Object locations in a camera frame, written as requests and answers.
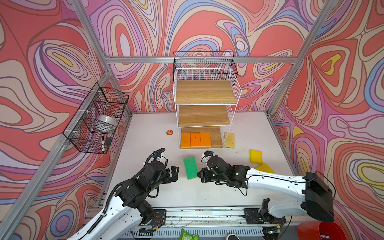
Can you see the small red round sticker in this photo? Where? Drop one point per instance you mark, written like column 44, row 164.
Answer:
column 169, row 132

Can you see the aluminium front rail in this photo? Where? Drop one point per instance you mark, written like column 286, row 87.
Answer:
column 225, row 216

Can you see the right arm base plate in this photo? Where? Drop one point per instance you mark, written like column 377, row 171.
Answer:
column 259, row 216

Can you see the black wire basket on wall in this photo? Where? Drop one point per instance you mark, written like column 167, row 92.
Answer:
column 85, row 132

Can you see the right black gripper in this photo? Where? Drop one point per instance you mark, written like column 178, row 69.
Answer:
column 204, row 178

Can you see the white wire wooden shelf rack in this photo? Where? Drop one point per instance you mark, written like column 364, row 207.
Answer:
column 206, row 101

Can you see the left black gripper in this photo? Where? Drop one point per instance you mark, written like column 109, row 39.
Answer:
column 174, row 175

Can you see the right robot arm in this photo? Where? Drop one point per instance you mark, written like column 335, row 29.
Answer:
column 302, row 195

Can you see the green snack bag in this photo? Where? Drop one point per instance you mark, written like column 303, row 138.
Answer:
column 187, row 236

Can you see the red bucket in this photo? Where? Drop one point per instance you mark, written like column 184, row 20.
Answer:
column 318, row 230

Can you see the silver tape roll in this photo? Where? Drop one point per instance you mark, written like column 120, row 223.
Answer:
column 108, row 120

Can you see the black marker in basket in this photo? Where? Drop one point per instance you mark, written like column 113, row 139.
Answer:
column 103, row 144

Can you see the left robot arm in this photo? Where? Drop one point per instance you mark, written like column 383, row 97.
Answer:
column 127, row 207

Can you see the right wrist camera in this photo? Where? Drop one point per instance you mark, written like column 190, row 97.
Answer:
column 208, row 154

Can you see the pale yellow sponge orange underside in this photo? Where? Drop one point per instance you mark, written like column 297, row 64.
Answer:
column 205, row 139

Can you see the yellow sponge right table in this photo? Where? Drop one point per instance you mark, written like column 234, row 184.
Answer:
column 265, row 168

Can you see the green sponge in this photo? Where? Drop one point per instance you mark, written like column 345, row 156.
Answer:
column 191, row 168

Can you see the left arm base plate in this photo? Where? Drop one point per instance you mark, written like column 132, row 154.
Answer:
column 156, row 218

